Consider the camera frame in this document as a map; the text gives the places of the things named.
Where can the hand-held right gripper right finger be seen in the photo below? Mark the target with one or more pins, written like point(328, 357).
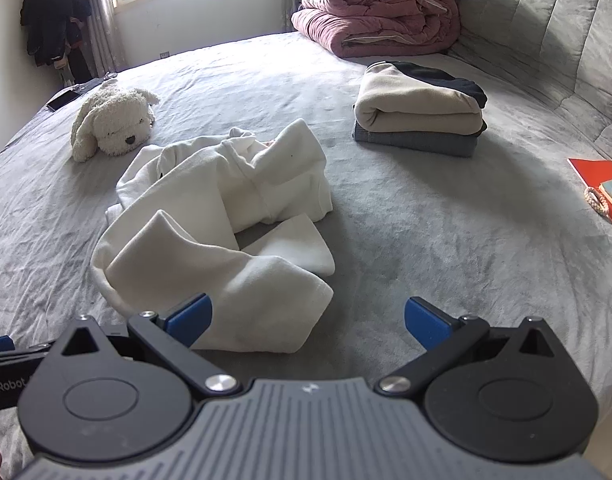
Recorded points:
point(428, 322)

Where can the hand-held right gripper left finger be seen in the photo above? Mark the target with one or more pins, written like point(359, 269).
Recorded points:
point(188, 317)

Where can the white sweatshirt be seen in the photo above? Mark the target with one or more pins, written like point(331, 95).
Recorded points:
point(211, 185)

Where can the dark hanging clothes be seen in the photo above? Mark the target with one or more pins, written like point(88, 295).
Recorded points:
point(51, 10)

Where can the grey folded garment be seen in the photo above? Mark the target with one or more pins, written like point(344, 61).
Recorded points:
point(411, 141)

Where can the white plush dog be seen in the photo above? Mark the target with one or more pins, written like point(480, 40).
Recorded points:
point(118, 120)

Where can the cream folded garment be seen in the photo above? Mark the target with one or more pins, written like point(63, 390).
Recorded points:
point(416, 105)

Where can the orange book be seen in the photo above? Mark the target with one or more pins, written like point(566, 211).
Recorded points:
point(586, 170)

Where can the black folded garment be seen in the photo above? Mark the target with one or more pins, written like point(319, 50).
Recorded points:
point(456, 85)

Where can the black phone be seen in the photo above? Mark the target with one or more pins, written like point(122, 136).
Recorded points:
point(63, 101)

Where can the grey padded headboard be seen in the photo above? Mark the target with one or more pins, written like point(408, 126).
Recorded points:
point(536, 35)

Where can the pink folded comforter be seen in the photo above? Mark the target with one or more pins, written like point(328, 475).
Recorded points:
point(376, 15)

